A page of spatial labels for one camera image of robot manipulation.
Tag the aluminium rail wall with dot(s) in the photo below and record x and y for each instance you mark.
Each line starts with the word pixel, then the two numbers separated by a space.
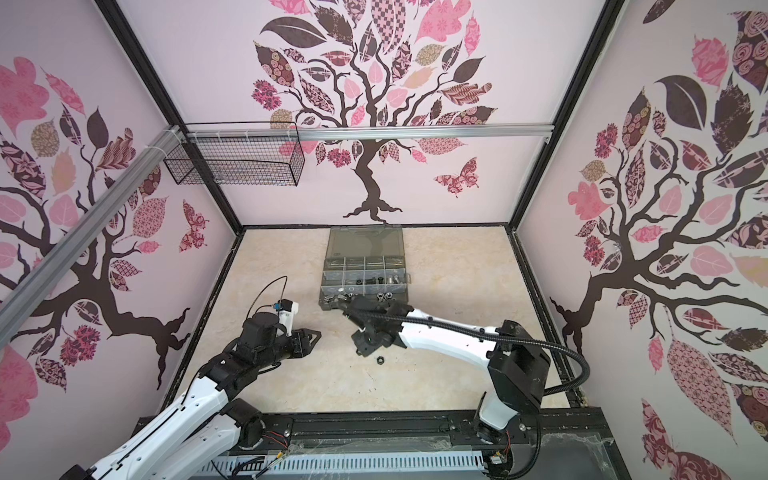
pixel 374 133
pixel 24 299

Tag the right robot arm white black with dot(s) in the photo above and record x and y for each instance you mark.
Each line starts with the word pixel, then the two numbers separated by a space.
pixel 516 364

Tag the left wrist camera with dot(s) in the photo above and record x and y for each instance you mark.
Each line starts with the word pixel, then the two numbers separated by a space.
pixel 286 311

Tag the white slotted cable duct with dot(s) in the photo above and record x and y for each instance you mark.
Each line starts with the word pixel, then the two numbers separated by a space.
pixel 338 465

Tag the aluminium rail back wall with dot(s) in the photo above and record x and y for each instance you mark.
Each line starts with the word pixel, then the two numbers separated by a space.
pixel 374 133

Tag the aluminium rail left wall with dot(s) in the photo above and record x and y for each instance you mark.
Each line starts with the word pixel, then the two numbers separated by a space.
pixel 24 299

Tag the black wire mesh basket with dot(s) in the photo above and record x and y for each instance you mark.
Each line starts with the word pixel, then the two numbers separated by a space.
pixel 260 153

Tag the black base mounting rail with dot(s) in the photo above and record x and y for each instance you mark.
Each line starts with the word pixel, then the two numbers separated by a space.
pixel 418 430

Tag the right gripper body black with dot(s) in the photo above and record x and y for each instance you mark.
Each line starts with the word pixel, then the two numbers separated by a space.
pixel 365 342

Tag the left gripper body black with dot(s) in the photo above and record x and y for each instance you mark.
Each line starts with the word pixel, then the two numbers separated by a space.
pixel 281 351

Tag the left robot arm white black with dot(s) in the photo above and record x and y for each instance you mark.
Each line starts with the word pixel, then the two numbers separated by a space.
pixel 209 418

